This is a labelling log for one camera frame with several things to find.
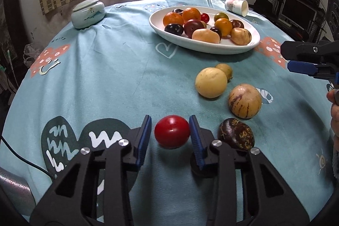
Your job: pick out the light blue patterned tablecloth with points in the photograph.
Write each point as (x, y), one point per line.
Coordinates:
(90, 86)

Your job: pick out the plastic bag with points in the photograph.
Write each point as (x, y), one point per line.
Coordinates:
(31, 52)

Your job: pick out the striped tan pepino fruit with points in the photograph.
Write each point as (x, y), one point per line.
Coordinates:
(244, 101)

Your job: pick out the dark brown wrinkled fruit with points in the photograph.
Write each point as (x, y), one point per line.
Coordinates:
(178, 11)

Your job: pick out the dark red plum right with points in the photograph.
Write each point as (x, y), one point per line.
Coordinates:
(191, 26)

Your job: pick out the dark purple plum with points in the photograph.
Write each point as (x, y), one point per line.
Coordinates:
(175, 29)

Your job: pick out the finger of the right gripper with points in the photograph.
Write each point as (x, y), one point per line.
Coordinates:
(322, 52)
(317, 71)

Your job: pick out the computer monitor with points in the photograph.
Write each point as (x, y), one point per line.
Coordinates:
(297, 13)

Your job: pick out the person's right hand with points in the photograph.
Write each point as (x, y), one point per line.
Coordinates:
(331, 96)

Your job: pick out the small dark plum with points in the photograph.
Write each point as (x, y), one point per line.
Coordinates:
(217, 31)

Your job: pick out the celadon lidded jar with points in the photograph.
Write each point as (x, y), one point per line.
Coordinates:
(87, 13)

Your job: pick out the dark brown passion fruit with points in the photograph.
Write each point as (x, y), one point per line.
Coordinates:
(236, 134)

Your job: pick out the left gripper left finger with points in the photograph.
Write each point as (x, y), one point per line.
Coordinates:
(93, 188)

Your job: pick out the small red cherry fruit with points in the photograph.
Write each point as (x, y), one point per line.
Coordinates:
(204, 17)

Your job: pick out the orange tangerine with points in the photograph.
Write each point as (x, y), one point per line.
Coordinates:
(191, 13)
(173, 18)

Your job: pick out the small yellow-orange fruit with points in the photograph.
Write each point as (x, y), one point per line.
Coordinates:
(220, 15)

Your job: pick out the pale yellow round fruit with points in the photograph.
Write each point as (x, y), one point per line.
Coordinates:
(211, 82)

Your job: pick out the orange tangerine left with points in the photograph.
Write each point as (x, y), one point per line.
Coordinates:
(173, 18)

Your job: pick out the white paper cup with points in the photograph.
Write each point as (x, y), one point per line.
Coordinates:
(239, 7)

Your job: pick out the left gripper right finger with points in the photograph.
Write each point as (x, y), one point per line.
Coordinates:
(249, 190)

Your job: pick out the pale oblong fruit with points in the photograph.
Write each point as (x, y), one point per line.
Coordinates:
(206, 35)

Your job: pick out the large tan melon fruit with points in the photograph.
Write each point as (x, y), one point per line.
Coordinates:
(240, 36)

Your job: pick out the silver metal flask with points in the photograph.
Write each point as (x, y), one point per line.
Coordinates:
(18, 191)

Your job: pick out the small orange fruit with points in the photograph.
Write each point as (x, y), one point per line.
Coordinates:
(224, 25)

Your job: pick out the dark cherry plum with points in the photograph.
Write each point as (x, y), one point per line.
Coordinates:
(236, 23)

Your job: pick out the small olive yellow fruit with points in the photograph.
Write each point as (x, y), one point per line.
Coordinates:
(227, 70)

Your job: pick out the large red plum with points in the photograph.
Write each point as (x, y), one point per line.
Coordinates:
(172, 131)

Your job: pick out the white oval plate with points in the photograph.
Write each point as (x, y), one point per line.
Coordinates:
(226, 45)

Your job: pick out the orange tangerine right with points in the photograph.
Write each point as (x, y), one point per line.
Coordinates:
(191, 13)

